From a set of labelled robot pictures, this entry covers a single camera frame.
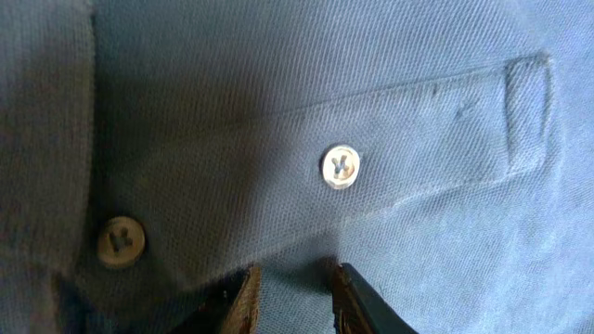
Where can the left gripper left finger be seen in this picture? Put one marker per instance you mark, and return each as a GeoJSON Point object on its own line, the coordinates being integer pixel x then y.
{"type": "Point", "coordinates": [231, 307]}

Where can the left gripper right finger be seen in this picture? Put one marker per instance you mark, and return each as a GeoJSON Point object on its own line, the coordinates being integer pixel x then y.
{"type": "Point", "coordinates": [359, 309]}

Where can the blue polo shirt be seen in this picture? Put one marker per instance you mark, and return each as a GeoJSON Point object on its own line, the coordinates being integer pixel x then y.
{"type": "Point", "coordinates": [151, 150]}

